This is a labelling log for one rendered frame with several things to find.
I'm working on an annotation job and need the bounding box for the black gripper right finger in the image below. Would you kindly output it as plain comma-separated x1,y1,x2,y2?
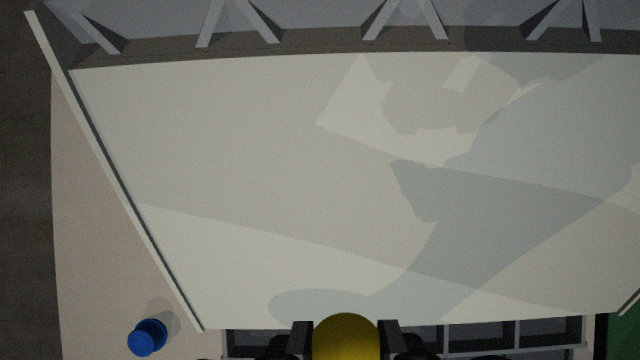
377,320,511,360

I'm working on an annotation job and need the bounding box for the blue plastic cap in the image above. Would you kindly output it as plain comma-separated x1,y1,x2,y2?
127,318,167,357

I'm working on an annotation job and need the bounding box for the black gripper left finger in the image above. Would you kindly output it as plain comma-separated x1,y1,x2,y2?
254,321,314,360

